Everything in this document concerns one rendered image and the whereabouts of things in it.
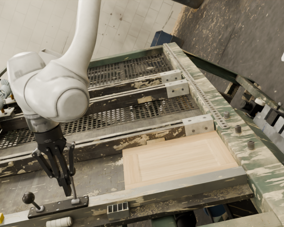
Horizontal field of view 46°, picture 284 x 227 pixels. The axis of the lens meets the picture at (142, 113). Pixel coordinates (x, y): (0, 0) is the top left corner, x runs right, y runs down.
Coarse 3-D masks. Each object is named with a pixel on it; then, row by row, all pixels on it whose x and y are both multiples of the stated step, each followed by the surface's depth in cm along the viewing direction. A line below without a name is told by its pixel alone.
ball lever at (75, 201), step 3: (75, 171) 111; (72, 174) 110; (72, 177) 111; (72, 180) 111; (72, 183) 111; (72, 186) 111; (72, 189) 111; (75, 192) 111; (75, 195) 111; (75, 198) 111; (78, 198) 111; (72, 201) 110; (75, 201) 110; (78, 201) 110
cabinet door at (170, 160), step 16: (160, 144) 141; (176, 144) 139; (192, 144) 137; (208, 144) 134; (128, 160) 134; (144, 160) 133; (160, 160) 130; (176, 160) 128; (192, 160) 126; (208, 160) 124; (224, 160) 122; (128, 176) 124; (144, 176) 123; (160, 176) 121; (176, 176) 119
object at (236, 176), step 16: (192, 176) 114; (208, 176) 112; (224, 176) 110; (240, 176) 110; (128, 192) 112; (144, 192) 110; (160, 192) 109; (176, 192) 110; (192, 192) 110; (96, 208) 110; (0, 224) 109; (16, 224) 109; (32, 224) 110
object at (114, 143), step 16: (144, 128) 145; (160, 128) 143; (176, 128) 142; (192, 128) 142; (208, 128) 143; (80, 144) 144; (96, 144) 141; (112, 144) 142; (128, 144) 143; (144, 144) 143; (0, 160) 144; (16, 160) 141; (32, 160) 142; (48, 160) 142; (80, 160) 144; (0, 176) 143
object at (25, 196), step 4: (28, 192) 102; (24, 196) 101; (28, 196) 101; (32, 196) 102; (24, 200) 101; (28, 200) 101; (32, 200) 102; (36, 204) 107; (36, 208) 110; (40, 208) 110; (44, 208) 111
